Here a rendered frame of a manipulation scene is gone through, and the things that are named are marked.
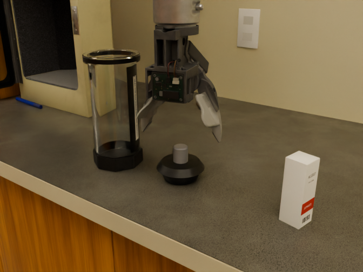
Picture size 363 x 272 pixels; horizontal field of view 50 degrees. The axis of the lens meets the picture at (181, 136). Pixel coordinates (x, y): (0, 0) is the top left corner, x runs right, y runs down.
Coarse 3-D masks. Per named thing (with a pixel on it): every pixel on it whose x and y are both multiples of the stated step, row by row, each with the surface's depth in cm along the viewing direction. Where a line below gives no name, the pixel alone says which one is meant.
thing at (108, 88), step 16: (96, 64) 70; (128, 64) 71; (96, 80) 72; (112, 80) 71; (96, 96) 73; (112, 96) 72; (96, 112) 75; (112, 112) 73; (128, 112) 75; (96, 128) 76; (112, 128) 75; (128, 128) 76; (96, 144) 78; (112, 144) 76; (128, 144) 77
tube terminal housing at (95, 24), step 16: (80, 0) 98; (96, 0) 102; (80, 16) 99; (96, 16) 103; (16, 32) 117; (80, 32) 100; (96, 32) 104; (112, 32) 125; (80, 48) 102; (96, 48) 105; (112, 48) 110; (80, 64) 104; (32, 80) 120; (80, 80) 106; (32, 96) 122; (48, 96) 117; (64, 96) 112; (80, 96) 108; (80, 112) 110
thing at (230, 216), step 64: (0, 128) 100; (64, 128) 100; (192, 128) 100; (256, 128) 100; (320, 128) 100; (64, 192) 71; (128, 192) 70; (192, 192) 70; (256, 192) 70; (320, 192) 70; (192, 256) 56; (256, 256) 54; (320, 256) 54
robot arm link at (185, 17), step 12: (156, 0) 60; (168, 0) 58; (180, 0) 58; (192, 0) 59; (156, 12) 60; (168, 12) 59; (180, 12) 59; (192, 12) 60; (168, 24) 60; (180, 24) 60; (192, 24) 61
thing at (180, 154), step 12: (180, 144) 74; (168, 156) 76; (180, 156) 72; (192, 156) 76; (168, 168) 71; (180, 168) 71; (192, 168) 71; (204, 168) 74; (168, 180) 73; (180, 180) 71; (192, 180) 72
